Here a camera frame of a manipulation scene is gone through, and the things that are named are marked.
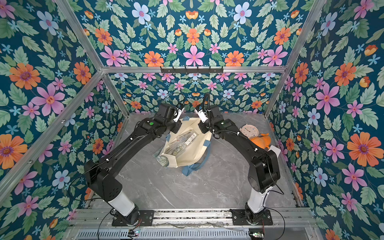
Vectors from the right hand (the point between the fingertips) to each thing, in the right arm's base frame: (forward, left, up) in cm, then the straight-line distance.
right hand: (206, 118), depth 87 cm
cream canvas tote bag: (-10, +13, -20) cm, 25 cm away
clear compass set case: (-8, +18, -17) cm, 26 cm away
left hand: (-5, +15, +4) cm, 16 cm away
